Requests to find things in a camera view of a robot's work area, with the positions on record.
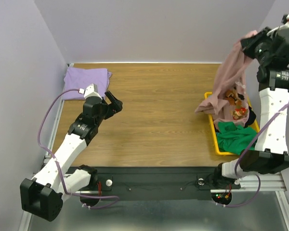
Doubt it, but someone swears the pink t-shirt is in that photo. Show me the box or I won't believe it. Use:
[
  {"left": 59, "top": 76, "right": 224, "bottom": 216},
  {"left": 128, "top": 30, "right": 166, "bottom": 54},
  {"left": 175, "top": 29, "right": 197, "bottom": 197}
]
[{"left": 195, "top": 41, "right": 253, "bottom": 130}]

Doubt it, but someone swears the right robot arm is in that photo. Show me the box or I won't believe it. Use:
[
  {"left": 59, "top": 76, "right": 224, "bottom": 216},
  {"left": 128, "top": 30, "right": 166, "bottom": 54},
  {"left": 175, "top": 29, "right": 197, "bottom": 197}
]
[{"left": 212, "top": 26, "right": 289, "bottom": 188}]

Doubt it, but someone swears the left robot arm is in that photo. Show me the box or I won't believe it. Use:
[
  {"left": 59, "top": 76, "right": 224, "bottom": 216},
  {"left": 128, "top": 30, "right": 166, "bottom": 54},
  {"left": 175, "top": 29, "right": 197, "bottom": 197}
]
[{"left": 20, "top": 89, "right": 123, "bottom": 221}]

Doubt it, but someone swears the folded purple t-shirt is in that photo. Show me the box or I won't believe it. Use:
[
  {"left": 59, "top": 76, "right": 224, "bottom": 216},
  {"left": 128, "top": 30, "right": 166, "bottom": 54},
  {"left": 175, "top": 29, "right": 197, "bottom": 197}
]
[{"left": 64, "top": 67, "right": 112, "bottom": 98}]

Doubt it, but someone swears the black t-shirt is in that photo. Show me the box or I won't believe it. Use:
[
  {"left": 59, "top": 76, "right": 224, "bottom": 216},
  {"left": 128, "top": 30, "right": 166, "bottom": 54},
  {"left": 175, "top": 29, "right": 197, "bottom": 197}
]
[{"left": 212, "top": 107, "right": 256, "bottom": 131}]

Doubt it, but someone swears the left silver knob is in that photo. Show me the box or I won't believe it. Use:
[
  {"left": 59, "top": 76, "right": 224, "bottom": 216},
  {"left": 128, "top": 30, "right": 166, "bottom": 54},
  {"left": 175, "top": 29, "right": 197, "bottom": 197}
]
[{"left": 105, "top": 179, "right": 113, "bottom": 187}]

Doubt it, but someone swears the silver knob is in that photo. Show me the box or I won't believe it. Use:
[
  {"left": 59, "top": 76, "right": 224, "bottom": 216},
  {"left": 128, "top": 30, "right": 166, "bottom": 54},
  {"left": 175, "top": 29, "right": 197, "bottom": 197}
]
[
  {"left": 197, "top": 178, "right": 205, "bottom": 186},
  {"left": 105, "top": 179, "right": 113, "bottom": 187}
]

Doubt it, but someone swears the green t-shirt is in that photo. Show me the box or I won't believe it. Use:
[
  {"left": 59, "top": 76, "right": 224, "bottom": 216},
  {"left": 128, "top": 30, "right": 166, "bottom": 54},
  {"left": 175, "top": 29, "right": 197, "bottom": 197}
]
[{"left": 216, "top": 122, "right": 257, "bottom": 155}]

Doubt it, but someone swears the yellow plastic bin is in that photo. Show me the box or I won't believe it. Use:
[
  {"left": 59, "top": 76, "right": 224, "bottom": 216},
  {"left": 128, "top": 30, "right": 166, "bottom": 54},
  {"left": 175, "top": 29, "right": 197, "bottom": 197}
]
[{"left": 204, "top": 91, "right": 260, "bottom": 156}]

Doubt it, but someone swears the right silver knob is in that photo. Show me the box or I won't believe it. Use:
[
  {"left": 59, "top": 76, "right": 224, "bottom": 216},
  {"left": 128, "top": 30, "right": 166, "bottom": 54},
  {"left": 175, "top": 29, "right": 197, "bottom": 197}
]
[{"left": 197, "top": 178, "right": 205, "bottom": 186}]

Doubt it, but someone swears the electronics board with leds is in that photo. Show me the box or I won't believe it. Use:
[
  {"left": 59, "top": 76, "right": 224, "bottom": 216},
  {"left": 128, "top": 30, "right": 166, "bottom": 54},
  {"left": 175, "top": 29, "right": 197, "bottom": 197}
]
[{"left": 211, "top": 189, "right": 232, "bottom": 205}]

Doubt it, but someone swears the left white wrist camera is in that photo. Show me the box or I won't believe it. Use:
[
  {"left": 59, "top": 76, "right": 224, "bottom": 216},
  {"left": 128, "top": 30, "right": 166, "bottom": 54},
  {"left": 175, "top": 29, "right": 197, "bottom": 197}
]
[{"left": 78, "top": 84, "right": 102, "bottom": 99}]

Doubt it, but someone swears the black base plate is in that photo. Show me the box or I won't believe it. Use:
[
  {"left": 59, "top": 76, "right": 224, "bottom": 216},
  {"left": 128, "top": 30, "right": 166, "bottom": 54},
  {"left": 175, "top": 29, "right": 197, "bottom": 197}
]
[{"left": 39, "top": 166, "right": 241, "bottom": 202}]

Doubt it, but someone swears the aluminium frame rail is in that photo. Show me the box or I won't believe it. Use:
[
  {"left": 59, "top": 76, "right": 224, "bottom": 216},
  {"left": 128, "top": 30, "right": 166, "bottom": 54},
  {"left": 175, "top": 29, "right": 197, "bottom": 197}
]
[{"left": 18, "top": 64, "right": 74, "bottom": 231}]

